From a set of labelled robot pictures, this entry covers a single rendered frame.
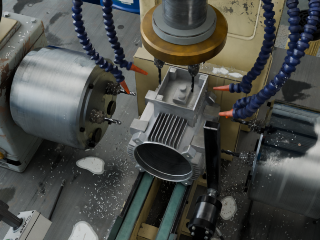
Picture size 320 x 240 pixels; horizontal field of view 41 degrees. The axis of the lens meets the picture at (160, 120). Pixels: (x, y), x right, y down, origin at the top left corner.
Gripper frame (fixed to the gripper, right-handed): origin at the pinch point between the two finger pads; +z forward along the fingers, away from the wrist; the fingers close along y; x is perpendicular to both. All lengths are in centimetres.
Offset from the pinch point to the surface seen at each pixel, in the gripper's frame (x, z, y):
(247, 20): -36, 13, 60
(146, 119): -11.9, 14.1, 35.2
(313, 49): -14, 75, 128
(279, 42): 9, 80, 150
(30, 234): -3.5, 5.7, -1.2
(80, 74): -5.4, -4.4, 35.7
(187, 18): -39, -5, 37
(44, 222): -3.5, 7.2, 2.4
